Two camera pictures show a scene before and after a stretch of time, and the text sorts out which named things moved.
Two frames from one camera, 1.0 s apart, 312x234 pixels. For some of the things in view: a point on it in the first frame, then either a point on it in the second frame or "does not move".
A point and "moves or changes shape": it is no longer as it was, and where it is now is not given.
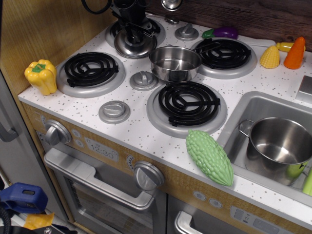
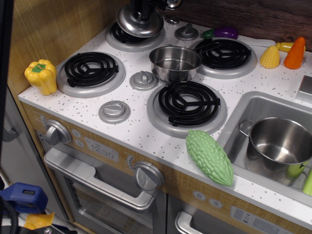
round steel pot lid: (132, 49) moves or changes shape
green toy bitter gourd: (210, 157) does not move
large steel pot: (277, 149) does not move
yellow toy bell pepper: (42, 74) does not move
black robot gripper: (132, 13) to (146, 7)
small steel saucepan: (177, 63) does not move
